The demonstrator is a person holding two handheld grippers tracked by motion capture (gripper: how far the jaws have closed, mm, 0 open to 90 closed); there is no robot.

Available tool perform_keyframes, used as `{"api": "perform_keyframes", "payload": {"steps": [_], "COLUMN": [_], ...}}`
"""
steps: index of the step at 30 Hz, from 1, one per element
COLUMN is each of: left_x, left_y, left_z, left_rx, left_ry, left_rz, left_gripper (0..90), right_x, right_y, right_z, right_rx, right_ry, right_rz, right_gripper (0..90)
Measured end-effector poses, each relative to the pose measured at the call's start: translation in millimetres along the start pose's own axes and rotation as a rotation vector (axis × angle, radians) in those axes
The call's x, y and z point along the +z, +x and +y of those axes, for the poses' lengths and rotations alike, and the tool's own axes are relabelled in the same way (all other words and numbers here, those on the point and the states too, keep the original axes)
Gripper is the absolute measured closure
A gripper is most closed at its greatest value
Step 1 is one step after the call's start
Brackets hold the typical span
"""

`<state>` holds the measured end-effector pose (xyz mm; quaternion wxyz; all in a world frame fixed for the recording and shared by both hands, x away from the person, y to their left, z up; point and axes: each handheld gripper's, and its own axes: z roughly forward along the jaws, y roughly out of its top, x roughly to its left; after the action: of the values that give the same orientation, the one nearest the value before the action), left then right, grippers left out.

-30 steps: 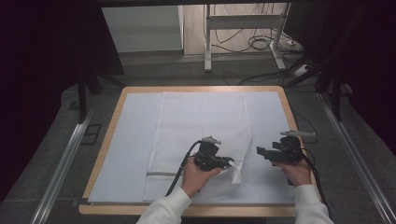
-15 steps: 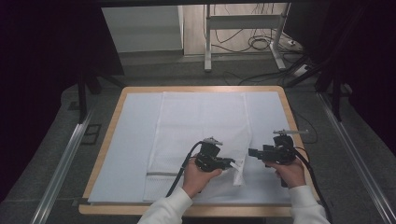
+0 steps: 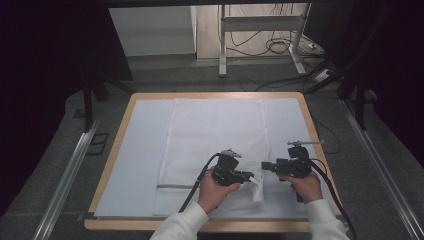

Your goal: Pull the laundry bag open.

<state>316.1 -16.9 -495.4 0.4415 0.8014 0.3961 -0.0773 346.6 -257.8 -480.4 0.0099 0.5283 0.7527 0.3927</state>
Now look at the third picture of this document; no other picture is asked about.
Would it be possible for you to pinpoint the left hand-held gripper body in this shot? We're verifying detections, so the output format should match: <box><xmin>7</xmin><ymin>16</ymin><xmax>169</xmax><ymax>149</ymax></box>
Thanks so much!
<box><xmin>210</xmin><ymin>148</ymin><xmax>243</xmax><ymax>187</ymax></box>

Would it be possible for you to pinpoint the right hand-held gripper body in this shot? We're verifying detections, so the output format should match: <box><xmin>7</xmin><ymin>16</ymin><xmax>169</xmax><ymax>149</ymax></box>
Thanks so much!
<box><xmin>272</xmin><ymin>139</ymin><xmax>325</xmax><ymax>204</ymax></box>

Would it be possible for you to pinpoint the white mesh laundry bag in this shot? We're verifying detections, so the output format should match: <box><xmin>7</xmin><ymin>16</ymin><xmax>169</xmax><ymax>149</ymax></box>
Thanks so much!
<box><xmin>152</xmin><ymin>98</ymin><xmax>271</xmax><ymax>217</ymax></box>

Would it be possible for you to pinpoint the person's right hand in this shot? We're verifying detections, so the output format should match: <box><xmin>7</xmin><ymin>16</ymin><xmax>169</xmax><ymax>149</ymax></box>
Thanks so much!
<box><xmin>278</xmin><ymin>170</ymin><xmax>324</xmax><ymax>205</ymax></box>

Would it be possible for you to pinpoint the person's left hand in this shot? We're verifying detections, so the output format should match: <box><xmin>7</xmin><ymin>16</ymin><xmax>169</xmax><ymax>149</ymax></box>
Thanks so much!
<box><xmin>196</xmin><ymin>166</ymin><xmax>242</xmax><ymax>215</ymax></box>

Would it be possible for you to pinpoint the black metal stand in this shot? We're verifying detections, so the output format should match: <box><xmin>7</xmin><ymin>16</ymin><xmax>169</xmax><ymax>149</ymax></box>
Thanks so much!
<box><xmin>80</xmin><ymin>73</ymin><xmax>135</xmax><ymax>133</ymax></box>
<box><xmin>304</xmin><ymin>6</ymin><xmax>379</xmax><ymax>132</ymax></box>

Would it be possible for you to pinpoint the white table mat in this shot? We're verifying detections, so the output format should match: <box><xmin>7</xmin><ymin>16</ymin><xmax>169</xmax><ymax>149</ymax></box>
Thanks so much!
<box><xmin>94</xmin><ymin>97</ymin><xmax>336</xmax><ymax>220</ymax></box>

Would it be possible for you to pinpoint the white power strip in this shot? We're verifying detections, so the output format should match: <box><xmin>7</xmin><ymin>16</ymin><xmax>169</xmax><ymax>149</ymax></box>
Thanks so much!
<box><xmin>312</xmin><ymin>67</ymin><xmax>335</xmax><ymax>83</ymax></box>

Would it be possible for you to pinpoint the wooden table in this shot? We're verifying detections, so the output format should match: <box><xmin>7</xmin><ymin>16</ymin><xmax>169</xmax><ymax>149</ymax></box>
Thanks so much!
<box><xmin>83</xmin><ymin>91</ymin><xmax>350</xmax><ymax>234</ymax></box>

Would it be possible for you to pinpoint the black floor socket plate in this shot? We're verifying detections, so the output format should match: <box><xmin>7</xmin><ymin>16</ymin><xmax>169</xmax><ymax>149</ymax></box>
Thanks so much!
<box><xmin>86</xmin><ymin>132</ymin><xmax>110</xmax><ymax>156</ymax></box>

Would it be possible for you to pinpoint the dark curtain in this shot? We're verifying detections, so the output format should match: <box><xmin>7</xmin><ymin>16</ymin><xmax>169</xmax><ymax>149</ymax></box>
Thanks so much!
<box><xmin>0</xmin><ymin>0</ymin><xmax>135</xmax><ymax>216</ymax></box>
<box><xmin>302</xmin><ymin>0</ymin><xmax>424</xmax><ymax>168</ymax></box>

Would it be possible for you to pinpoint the white cabinet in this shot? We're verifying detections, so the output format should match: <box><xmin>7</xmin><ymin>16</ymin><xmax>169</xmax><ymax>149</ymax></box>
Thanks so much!
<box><xmin>108</xmin><ymin>5</ymin><xmax>198</xmax><ymax>58</ymax></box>

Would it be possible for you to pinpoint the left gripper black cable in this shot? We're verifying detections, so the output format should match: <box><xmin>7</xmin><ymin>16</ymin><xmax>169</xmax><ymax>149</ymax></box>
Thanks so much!
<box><xmin>177</xmin><ymin>152</ymin><xmax>222</xmax><ymax>214</ymax></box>

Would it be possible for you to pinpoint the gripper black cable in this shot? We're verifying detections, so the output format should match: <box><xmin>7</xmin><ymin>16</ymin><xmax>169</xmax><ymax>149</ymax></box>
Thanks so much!
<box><xmin>177</xmin><ymin>152</ymin><xmax>222</xmax><ymax>214</ymax></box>
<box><xmin>309</xmin><ymin>158</ymin><xmax>359</xmax><ymax>240</ymax></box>

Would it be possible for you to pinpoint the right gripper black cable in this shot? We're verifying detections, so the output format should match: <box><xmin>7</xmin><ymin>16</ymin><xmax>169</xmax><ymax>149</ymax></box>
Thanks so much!
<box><xmin>309</xmin><ymin>158</ymin><xmax>359</xmax><ymax>240</ymax></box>

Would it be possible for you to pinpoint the thin black floor cable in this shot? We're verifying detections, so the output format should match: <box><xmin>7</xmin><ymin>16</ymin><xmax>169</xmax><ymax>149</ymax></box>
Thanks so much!
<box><xmin>313</xmin><ymin>116</ymin><xmax>342</xmax><ymax>155</ymax></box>

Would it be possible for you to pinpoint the aluminium floor rail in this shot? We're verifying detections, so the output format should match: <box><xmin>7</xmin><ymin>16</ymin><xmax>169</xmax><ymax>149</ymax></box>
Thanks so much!
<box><xmin>339</xmin><ymin>98</ymin><xmax>424</xmax><ymax>240</ymax></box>
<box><xmin>32</xmin><ymin>113</ymin><xmax>103</xmax><ymax>240</ymax></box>

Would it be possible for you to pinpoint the tangle of black floor cables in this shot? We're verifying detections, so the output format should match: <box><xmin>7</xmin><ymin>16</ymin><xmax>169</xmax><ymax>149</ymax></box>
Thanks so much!
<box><xmin>226</xmin><ymin>3</ymin><xmax>325</xmax><ymax>58</ymax></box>

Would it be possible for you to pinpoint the white metal desk frame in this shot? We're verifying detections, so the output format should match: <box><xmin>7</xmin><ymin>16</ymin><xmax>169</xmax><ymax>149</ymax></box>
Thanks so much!
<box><xmin>217</xmin><ymin>3</ymin><xmax>313</xmax><ymax>78</ymax></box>

